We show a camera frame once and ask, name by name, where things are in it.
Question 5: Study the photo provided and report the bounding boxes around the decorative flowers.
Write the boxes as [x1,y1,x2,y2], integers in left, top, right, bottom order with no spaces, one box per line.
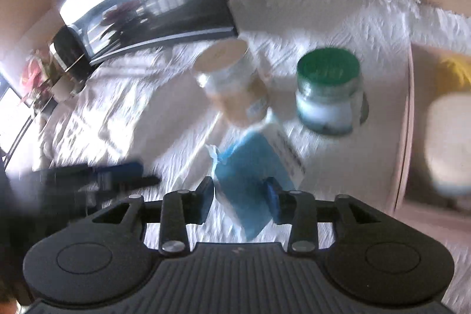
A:
[20,51,56,109]

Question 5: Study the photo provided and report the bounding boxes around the green lid glass jar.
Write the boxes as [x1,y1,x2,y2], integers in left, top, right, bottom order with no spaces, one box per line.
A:
[295,47,369,137]

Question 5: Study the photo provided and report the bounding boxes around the blue face mask packet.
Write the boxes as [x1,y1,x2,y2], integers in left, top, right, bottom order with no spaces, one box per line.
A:
[206,112,306,242]

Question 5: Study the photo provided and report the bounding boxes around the black vase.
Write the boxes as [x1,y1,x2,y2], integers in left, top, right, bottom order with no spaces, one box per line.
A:
[49,25,92,96]

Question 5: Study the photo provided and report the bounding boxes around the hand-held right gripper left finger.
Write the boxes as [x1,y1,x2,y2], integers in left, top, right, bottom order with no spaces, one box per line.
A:
[92,176,215,255]

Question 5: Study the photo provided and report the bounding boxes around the pink storage box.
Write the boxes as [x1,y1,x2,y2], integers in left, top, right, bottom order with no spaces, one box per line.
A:
[390,42,471,223]

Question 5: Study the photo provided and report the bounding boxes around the white textured cloth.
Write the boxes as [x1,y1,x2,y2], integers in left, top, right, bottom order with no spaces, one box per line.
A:
[33,0,471,314]

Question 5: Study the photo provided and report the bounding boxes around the clear jar of cotton pads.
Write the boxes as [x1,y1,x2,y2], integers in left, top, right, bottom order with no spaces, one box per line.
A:
[193,38,271,129]

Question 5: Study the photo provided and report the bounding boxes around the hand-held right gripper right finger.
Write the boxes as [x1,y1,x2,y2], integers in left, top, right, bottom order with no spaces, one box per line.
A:
[263,177,384,253]

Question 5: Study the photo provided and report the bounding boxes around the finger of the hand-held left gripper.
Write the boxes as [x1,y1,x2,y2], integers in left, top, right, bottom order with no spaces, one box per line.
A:
[110,175,161,190]
[94,161,144,184]

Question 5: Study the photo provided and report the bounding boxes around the yellow soft item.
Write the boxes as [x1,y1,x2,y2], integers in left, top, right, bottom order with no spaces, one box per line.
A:
[436,54,471,94]

